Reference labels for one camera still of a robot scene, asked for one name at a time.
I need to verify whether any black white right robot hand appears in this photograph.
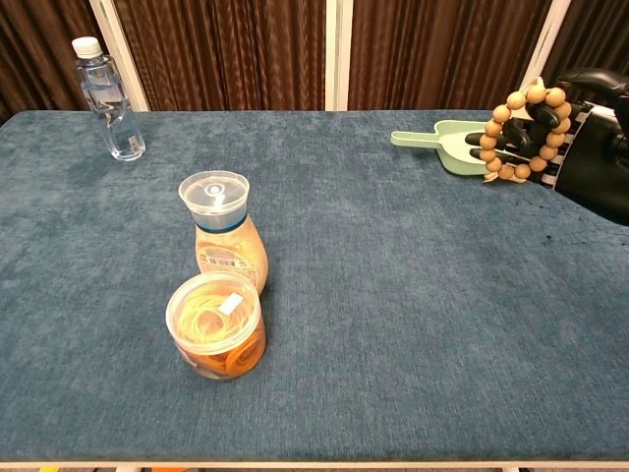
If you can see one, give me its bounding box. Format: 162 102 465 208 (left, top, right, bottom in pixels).
464 67 629 226

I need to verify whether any wooden bead bracelet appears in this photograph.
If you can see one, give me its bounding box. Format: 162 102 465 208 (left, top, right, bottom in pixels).
479 85 573 180

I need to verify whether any dark brown pleated curtain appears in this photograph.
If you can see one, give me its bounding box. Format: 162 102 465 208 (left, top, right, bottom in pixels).
540 0 629 114
112 0 328 112
0 0 102 124
347 0 554 112

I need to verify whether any green plastic scoop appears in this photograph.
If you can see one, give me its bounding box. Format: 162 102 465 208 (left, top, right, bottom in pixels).
390 120 497 176

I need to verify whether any blue table cloth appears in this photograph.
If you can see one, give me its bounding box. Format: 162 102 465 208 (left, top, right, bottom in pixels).
0 109 629 463

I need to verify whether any beige sauce bottle clear cap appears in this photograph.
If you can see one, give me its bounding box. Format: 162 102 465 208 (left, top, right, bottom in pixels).
177 169 270 296

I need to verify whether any clear tub of rubber bands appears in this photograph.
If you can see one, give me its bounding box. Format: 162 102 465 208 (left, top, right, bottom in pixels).
165 272 268 382

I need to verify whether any clear plastic water bottle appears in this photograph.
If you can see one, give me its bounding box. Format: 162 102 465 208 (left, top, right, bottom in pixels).
71 36 146 162

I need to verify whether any white metal frame post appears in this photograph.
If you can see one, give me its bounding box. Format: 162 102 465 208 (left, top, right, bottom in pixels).
88 0 150 112
323 0 354 112
520 0 574 94

